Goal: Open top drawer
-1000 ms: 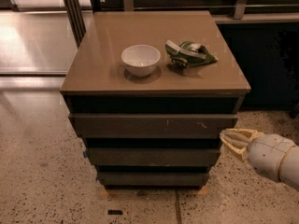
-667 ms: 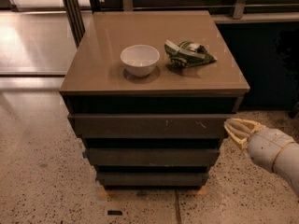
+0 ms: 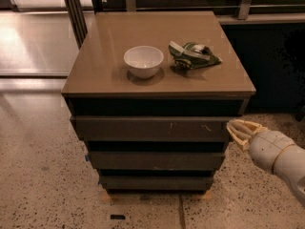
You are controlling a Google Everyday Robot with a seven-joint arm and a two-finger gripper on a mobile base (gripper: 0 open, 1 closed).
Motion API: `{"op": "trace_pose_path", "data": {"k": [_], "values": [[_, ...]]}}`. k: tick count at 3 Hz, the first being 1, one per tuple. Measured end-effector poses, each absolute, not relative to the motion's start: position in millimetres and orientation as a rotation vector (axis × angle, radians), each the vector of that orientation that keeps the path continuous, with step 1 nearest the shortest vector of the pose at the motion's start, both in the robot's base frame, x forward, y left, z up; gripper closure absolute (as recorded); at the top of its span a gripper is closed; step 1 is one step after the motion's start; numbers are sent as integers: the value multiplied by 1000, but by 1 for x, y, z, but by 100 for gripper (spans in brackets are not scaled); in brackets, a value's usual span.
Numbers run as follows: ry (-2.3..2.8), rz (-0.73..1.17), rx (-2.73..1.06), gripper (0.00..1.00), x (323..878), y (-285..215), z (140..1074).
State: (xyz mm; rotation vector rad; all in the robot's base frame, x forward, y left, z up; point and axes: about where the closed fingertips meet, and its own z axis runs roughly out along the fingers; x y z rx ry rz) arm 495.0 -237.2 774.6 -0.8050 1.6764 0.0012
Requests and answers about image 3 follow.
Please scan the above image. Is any grey drawer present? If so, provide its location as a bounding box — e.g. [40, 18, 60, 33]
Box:
[99, 176, 214, 191]
[89, 152, 224, 171]
[71, 116, 230, 142]

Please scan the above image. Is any green crumpled snack bag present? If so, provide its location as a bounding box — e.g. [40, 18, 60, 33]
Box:
[168, 41, 222, 70]

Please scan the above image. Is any brown drawer cabinet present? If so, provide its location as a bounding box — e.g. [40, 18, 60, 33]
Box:
[60, 10, 257, 196]

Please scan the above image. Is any white ceramic bowl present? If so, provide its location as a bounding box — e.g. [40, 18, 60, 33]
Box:
[123, 46, 164, 79]

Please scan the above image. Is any black tape floor marker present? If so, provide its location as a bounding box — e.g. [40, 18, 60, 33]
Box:
[111, 215, 126, 220]

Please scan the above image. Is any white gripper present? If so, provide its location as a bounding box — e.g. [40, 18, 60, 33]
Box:
[227, 119, 295, 174]

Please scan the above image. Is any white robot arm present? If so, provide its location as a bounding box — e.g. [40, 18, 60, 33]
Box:
[226, 119, 305, 206]

